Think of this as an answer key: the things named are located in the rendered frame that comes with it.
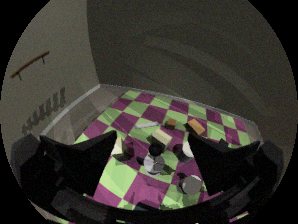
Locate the glass french press with black knob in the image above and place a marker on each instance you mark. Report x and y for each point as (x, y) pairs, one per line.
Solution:
(154, 163)

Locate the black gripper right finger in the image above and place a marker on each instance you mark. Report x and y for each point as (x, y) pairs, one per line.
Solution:
(216, 162)

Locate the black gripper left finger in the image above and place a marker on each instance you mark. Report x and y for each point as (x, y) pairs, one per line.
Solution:
(84, 161)

